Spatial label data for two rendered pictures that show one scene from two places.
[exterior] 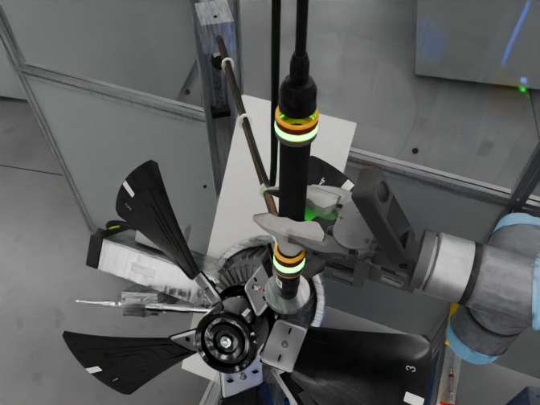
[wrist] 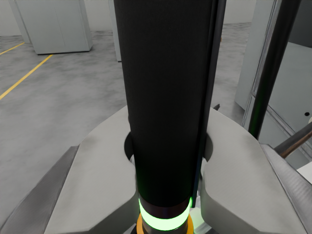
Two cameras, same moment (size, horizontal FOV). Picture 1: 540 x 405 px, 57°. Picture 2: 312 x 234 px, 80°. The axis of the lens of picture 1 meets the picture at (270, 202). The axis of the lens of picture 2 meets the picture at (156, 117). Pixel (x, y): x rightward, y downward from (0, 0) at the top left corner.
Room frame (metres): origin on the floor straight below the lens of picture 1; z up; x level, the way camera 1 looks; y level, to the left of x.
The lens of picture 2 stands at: (0.35, -0.10, 1.65)
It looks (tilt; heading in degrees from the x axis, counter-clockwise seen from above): 33 degrees down; 71
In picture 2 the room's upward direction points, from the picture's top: 2 degrees counter-clockwise
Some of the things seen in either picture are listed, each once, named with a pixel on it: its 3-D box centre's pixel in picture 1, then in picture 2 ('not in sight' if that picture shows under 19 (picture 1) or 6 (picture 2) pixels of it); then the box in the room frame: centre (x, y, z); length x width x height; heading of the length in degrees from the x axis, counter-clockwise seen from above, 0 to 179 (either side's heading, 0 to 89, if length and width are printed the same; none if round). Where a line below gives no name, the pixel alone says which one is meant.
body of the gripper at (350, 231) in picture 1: (376, 248); not in sight; (0.34, -0.13, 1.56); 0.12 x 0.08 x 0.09; 69
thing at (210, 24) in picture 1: (214, 25); not in sight; (0.99, 0.12, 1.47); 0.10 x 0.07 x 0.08; 14
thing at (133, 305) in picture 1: (136, 305); not in sight; (0.52, 0.29, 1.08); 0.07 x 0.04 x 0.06; 79
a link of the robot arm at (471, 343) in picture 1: (488, 314); not in sight; (0.30, -0.29, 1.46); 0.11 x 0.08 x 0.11; 147
